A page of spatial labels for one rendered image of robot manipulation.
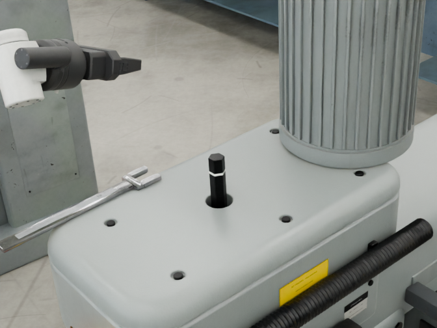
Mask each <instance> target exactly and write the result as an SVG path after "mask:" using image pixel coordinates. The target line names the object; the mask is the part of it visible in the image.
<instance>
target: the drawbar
mask: <svg viewBox="0 0 437 328"><path fill-rule="evenodd" d="M208 162H209V171H210V172H212V173H213V174H220V173H223V172H224V170H225V158H224V156H223V155H222V154H220V153H216V154H211V155H210V156H209V158H208ZM209 179H210V190H211V207H212V208H226V207H228V205H227V193H226V171H225V173H224V174H223V175H220V176H213V175H212V174H209Z"/></svg>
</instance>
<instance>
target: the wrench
mask: <svg viewBox="0 0 437 328"><path fill-rule="evenodd" d="M147 172H148V168H147V167H146V166H142V167H140V168H138V169H135V170H133V171H131V172H129V173H128V174H127V175H125V176H123V177H122V182H120V183H118V184H116V185H113V186H111V187H109V188H107V189H105V190H103V191H101V192H99V193H97V194H95V195H93V196H91V197H89V198H87V199H84V200H82V201H81V202H78V203H77V204H74V205H73V206H70V207H69V208H66V209H65V210H62V211H61V212H59V213H56V214H54V215H52V216H50V217H48V218H46V219H44V220H42V221H40V222H38V223H36V224H34V225H32V226H30V227H27V228H25V229H23V230H21V231H19V232H17V233H15V234H13V235H11V236H9V237H7V238H5V239H3V240H1V241H0V251H2V252H3V253H5V252H7V251H9V250H11V249H13V248H15V247H17V246H19V245H21V244H23V243H25V242H27V241H29V240H31V239H33V238H35V237H37V236H39V235H41V234H43V233H45V232H47V231H49V230H51V229H53V228H55V227H57V226H59V225H61V224H63V223H65V222H67V221H69V220H71V219H73V218H75V217H77V216H79V215H81V214H83V213H85V212H87V211H89V210H91V209H93V208H95V207H97V206H99V205H101V204H103V203H105V202H107V201H109V200H111V199H113V198H115V197H117V196H119V195H121V194H123V193H125V192H127V191H129V190H131V189H133V188H135V189H136V190H137V191H139V190H141V189H143V188H146V187H148V186H150V185H152V184H154V183H156V182H158V181H160V180H161V175H160V174H158V173H157V174H153V175H151V176H149V177H147V178H145V179H143V180H141V181H138V180H136V178H138V177H139V176H142V175H143V174H146V173H147Z"/></svg>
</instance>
